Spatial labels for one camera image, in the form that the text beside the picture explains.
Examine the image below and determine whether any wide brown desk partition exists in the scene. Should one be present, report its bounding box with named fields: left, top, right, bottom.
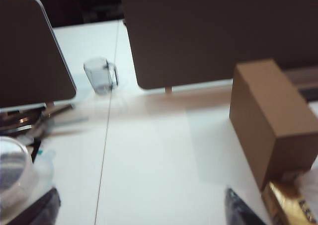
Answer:
left=120, top=0, right=318, bottom=90

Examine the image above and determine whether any clear round plastic container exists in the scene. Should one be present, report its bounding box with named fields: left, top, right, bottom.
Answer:
left=0, top=135, right=36, bottom=212

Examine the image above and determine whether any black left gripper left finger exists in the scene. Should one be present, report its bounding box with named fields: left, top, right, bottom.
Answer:
left=13, top=187, right=62, bottom=225

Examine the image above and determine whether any clear glass mug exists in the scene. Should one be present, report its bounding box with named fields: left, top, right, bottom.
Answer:
left=83, top=57, right=120, bottom=95

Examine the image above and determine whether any narrow brown desk partition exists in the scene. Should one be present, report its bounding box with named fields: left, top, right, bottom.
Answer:
left=0, top=0, right=77, bottom=109

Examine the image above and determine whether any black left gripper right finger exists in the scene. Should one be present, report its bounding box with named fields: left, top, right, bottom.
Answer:
left=224, top=186, right=268, bottom=225

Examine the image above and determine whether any gold tissue pack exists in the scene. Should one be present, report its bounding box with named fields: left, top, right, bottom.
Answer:
left=260, top=180, right=318, bottom=225

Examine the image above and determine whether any brown cardboard box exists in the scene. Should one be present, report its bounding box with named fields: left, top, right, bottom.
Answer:
left=229, top=59, right=317, bottom=192

